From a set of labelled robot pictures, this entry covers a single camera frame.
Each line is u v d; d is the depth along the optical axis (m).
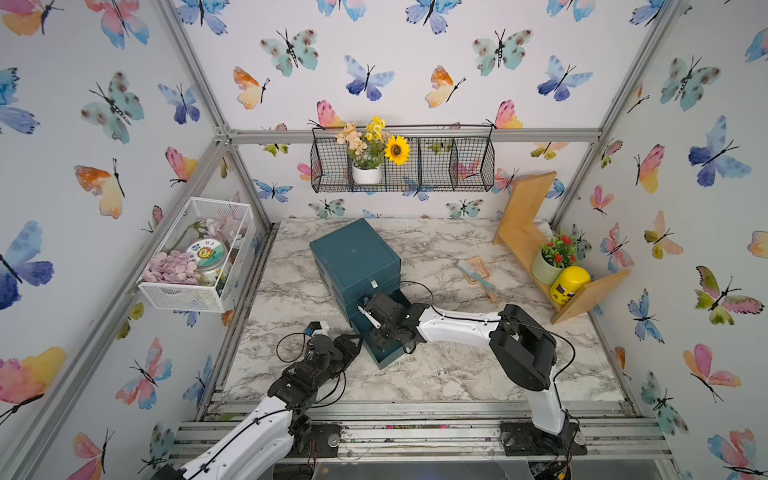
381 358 0.81
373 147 0.85
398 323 0.68
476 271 1.06
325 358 0.64
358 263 0.81
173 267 0.60
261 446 0.51
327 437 0.74
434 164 0.99
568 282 0.84
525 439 0.74
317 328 0.78
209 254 0.66
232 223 0.79
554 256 0.87
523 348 0.49
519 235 1.07
